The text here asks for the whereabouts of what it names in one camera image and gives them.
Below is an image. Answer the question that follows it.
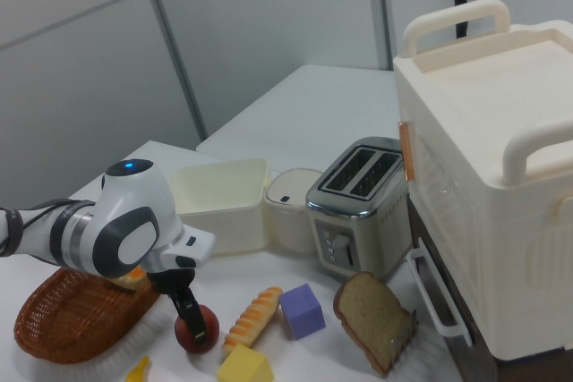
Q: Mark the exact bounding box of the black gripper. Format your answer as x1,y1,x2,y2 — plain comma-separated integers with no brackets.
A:
147,267,210,347

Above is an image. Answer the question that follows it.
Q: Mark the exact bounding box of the red apple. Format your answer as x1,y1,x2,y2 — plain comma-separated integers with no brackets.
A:
174,304,221,354

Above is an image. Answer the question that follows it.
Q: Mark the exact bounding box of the white square plastic container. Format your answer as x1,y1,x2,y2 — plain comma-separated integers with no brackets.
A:
168,157,272,258

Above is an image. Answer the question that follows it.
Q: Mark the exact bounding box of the long orange striped bread roll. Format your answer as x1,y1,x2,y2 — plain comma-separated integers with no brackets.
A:
222,285,285,356

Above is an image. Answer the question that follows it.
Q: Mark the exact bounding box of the yellow foam cube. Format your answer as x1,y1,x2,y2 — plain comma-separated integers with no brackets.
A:
216,344,275,382

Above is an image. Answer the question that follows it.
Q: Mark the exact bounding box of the short orange striped bread roll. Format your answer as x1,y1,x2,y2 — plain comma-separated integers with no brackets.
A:
109,267,149,294

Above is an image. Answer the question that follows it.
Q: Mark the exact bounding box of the yellow banana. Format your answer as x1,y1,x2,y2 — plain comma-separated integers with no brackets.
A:
124,354,151,382

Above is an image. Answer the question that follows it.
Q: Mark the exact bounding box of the purple foam cube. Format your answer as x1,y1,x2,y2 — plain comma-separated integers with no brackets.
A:
278,283,327,342

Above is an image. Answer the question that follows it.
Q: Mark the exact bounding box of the brown wicker basket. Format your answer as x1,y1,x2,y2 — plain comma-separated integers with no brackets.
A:
13,265,162,365

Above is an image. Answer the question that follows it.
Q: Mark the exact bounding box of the small cream lidded bin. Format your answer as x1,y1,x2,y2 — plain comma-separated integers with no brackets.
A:
263,167,324,254

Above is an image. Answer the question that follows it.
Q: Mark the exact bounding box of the brown bread slice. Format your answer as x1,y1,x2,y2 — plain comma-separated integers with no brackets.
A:
333,270,415,377

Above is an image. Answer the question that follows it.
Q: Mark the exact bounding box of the cream silver two-slot toaster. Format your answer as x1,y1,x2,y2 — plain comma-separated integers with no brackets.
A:
304,136,411,283

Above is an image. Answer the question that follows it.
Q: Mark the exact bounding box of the copper latch strip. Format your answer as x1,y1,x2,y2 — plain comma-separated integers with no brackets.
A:
398,121,415,183

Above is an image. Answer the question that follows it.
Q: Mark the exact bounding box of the dark brown cabinet box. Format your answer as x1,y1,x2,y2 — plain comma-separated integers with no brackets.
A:
405,198,502,382

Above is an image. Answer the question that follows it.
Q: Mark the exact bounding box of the large white toy oven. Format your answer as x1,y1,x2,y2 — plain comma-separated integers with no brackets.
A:
392,0,573,363

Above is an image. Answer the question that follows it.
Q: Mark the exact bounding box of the white cabinet handle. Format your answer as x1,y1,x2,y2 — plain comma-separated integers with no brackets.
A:
406,250,472,347

